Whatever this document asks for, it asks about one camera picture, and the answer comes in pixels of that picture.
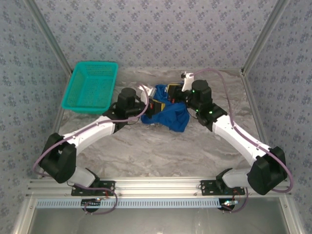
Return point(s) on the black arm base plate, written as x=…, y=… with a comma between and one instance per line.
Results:
x=76, y=191
x=207, y=190

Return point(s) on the blue t-shirt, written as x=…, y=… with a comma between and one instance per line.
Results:
x=170, y=117

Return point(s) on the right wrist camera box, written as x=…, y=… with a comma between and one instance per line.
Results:
x=187, y=81

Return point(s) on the teal plastic basket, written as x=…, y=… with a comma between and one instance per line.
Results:
x=90, y=111

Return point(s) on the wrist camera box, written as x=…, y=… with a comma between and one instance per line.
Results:
x=187, y=81
x=150, y=91

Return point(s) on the grey metal panel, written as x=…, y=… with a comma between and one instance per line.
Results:
x=158, y=221

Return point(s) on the aluminium cross rail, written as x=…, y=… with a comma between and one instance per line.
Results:
x=158, y=187

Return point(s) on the aluminium frame post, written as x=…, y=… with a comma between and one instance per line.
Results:
x=51, y=36
x=262, y=36

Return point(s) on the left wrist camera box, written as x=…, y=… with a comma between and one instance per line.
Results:
x=150, y=91

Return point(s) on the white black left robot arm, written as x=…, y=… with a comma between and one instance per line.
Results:
x=97, y=129

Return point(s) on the small black controller board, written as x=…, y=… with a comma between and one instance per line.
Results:
x=91, y=203
x=228, y=204

